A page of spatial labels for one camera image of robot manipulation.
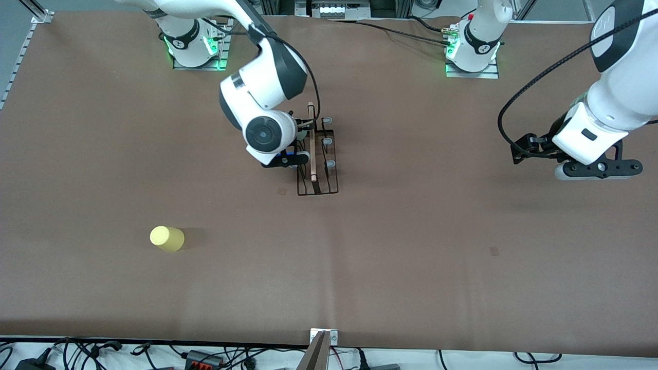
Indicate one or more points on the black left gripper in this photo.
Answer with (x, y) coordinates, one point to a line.
(541, 145)

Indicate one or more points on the yellow plastic cup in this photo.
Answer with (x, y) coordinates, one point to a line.
(167, 238)

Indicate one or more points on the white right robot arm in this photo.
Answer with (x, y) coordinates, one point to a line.
(267, 77)

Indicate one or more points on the white power strip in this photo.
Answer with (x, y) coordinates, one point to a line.
(334, 10)

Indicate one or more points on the grey flat box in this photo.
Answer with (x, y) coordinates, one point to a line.
(384, 367)

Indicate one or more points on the black orange connector box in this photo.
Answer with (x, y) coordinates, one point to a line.
(203, 358)

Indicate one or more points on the black power adapter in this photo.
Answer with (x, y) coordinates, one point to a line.
(33, 365)

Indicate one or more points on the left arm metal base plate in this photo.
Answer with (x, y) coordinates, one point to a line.
(473, 75)

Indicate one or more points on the aluminium frame post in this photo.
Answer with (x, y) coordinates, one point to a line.
(590, 10)
(524, 9)

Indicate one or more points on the small metal mount bracket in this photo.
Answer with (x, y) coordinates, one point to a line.
(334, 337)

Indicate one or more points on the grey camera stand pole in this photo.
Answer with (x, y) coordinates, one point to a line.
(314, 357)

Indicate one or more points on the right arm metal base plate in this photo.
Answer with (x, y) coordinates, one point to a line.
(223, 51)

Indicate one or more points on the aluminium slotted rail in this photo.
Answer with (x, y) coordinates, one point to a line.
(20, 56)

